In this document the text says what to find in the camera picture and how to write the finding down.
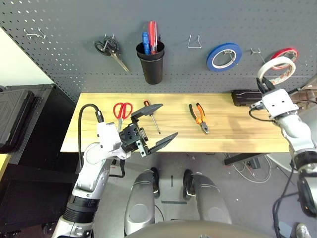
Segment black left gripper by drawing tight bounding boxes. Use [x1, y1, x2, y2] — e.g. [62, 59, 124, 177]
[118, 103, 179, 158]

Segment orange black screwdriver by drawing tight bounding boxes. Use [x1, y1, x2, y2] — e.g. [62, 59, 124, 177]
[143, 100, 161, 135]

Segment white tape roll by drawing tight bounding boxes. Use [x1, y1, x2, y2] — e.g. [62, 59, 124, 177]
[257, 56, 297, 86]

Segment red handled scissors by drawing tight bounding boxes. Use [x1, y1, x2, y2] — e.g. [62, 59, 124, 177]
[113, 102, 133, 132]

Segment orange black pliers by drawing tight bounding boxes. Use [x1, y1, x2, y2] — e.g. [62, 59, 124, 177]
[189, 102, 210, 135]

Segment metal pegboard hook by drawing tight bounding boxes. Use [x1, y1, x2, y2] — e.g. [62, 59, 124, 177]
[222, 49, 236, 65]
[104, 34, 116, 51]
[250, 48, 265, 63]

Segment grey perforated pegboard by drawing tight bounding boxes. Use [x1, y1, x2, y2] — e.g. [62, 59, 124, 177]
[0, 0, 317, 103]

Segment black tool case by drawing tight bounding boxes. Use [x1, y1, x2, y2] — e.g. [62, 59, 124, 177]
[231, 89, 264, 107]

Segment red tape roll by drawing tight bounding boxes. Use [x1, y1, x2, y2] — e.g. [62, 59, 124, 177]
[269, 47, 299, 63]

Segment brown wooden shelf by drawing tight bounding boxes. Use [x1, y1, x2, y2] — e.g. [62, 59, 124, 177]
[288, 80, 317, 110]

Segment black plastic cup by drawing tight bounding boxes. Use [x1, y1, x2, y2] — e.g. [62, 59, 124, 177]
[136, 41, 165, 85]

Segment black left robot foot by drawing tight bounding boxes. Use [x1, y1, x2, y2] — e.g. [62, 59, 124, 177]
[150, 167, 161, 198]

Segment black robot foot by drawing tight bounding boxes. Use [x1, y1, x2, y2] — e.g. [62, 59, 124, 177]
[150, 167, 161, 198]
[182, 169, 195, 200]

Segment blue tape roll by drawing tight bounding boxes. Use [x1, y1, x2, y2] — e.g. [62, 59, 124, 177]
[206, 42, 243, 73]

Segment black right robot foot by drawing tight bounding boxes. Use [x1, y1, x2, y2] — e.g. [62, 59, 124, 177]
[182, 169, 195, 200]

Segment silver left robot leg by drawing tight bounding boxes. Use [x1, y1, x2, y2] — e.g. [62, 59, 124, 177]
[125, 170, 157, 236]

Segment silver robot leg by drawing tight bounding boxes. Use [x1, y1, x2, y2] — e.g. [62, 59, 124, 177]
[192, 173, 232, 225]
[125, 170, 157, 236]

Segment silver right robot leg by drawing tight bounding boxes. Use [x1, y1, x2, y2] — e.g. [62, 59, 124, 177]
[192, 173, 232, 225]

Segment black metal edged cabinet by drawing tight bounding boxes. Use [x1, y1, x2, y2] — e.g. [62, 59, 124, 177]
[0, 83, 77, 234]

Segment olive grey robot torso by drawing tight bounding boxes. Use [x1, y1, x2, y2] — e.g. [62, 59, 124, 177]
[126, 220, 275, 238]

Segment black ribbed hard case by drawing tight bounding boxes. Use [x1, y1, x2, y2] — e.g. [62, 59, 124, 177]
[0, 89, 36, 151]

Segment white sneaker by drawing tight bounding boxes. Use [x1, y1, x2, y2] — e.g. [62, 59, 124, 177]
[296, 223, 311, 238]

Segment yellow box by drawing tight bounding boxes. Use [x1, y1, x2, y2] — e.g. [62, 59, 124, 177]
[0, 153, 12, 182]

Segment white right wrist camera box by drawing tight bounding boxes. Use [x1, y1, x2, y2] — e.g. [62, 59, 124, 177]
[262, 89, 299, 119]

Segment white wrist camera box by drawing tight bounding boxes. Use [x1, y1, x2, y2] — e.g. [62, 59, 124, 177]
[262, 89, 299, 119]
[96, 120, 132, 160]

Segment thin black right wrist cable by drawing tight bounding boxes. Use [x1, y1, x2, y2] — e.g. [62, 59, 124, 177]
[248, 104, 276, 122]

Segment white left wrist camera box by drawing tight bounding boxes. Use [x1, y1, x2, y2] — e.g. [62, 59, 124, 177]
[96, 120, 132, 160]

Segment black handled scissors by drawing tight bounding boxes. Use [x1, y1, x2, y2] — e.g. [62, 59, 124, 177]
[94, 34, 131, 73]

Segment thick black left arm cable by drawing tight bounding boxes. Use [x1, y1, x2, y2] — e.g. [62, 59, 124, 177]
[78, 104, 105, 174]

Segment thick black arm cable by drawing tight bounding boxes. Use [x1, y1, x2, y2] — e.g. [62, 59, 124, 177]
[272, 161, 302, 238]
[78, 104, 105, 174]

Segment black table support bracket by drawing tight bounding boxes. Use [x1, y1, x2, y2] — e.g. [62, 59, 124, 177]
[224, 153, 268, 166]

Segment wide wire pegboard hook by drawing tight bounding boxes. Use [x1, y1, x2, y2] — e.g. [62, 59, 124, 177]
[187, 34, 202, 49]

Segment blue handled screwdriver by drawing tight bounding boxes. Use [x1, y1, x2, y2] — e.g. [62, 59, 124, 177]
[142, 31, 151, 55]

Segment white floor cable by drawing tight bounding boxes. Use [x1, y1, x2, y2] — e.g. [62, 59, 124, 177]
[232, 155, 273, 184]

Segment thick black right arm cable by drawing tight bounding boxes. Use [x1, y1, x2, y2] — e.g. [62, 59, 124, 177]
[272, 161, 302, 238]

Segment bent wire pegboard hook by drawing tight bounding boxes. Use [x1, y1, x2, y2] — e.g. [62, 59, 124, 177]
[24, 27, 47, 40]

